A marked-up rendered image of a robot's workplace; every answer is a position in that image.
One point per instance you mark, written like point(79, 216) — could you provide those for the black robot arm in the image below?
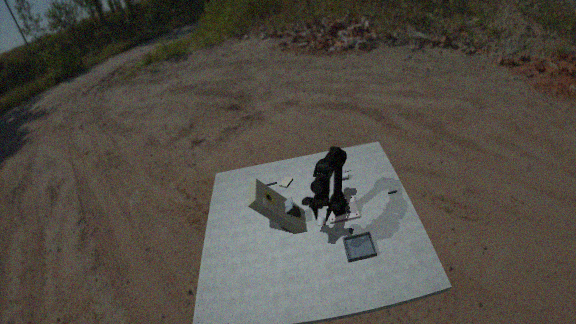
point(334, 160)

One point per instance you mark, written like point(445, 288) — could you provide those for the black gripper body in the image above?
point(336, 205)

